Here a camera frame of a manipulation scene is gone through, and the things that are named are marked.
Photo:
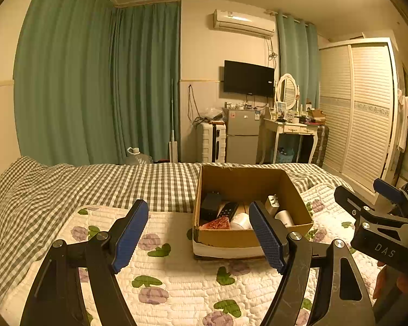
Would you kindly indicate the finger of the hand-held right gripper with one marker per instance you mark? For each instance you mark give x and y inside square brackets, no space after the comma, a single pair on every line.
[350,198]
[387,187]

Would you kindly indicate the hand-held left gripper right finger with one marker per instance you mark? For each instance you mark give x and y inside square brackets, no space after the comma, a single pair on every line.
[267,237]

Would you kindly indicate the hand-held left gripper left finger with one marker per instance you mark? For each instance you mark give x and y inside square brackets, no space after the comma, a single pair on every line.
[129,237]

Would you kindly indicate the white cup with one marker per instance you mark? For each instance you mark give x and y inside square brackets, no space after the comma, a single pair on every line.
[285,218]

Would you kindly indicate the black remote control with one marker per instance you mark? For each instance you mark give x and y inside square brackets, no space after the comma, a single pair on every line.
[229,209]

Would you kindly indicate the red patterned wallet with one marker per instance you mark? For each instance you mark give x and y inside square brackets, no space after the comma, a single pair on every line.
[219,225]

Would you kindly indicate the black power adapter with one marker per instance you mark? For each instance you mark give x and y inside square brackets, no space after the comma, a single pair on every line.
[210,206]

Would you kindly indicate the person's right hand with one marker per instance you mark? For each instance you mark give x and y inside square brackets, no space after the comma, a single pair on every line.
[386,283]

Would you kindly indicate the dark ribbed suitcase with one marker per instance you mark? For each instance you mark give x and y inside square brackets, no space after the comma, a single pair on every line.
[321,146]

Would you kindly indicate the floral white quilt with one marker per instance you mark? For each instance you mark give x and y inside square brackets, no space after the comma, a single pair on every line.
[176,278]

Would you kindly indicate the grey checked bed sheet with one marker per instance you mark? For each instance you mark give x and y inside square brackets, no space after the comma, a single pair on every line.
[88,183]

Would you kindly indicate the hanging white towels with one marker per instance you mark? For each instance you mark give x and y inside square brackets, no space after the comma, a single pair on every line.
[404,119]

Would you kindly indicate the white louvered wardrobe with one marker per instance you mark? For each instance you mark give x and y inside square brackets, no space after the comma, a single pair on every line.
[360,115]

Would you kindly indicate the blue laundry basket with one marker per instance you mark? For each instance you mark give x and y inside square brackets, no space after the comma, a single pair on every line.
[285,155]

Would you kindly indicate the large clear water bottle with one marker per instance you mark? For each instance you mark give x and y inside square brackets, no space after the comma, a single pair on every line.
[137,159]

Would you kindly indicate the small brown cardboard box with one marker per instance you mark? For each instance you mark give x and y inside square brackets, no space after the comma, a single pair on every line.
[317,115]

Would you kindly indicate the white dressing table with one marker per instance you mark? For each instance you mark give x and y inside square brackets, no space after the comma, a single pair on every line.
[285,128]

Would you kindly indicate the white flat mop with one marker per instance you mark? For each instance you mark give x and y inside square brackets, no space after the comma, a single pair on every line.
[173,149]

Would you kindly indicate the silver small fridge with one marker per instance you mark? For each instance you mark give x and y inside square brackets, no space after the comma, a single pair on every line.
[241,135]

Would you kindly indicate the white suitcase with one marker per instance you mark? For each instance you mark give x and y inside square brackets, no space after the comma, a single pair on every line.
[209,142]

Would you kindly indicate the oval white vanity mirror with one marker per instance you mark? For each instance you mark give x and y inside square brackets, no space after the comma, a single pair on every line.
[287,90]

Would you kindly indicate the pale green curtain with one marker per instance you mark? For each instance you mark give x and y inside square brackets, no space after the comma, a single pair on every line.
[297,57]

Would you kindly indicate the white air conditioner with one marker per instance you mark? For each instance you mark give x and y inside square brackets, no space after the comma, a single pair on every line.
[243,23]

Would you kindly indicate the small photo frame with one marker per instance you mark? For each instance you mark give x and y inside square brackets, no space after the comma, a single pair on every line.
[281,106]

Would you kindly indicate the black wall television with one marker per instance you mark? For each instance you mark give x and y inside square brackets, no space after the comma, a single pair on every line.
[249,78]

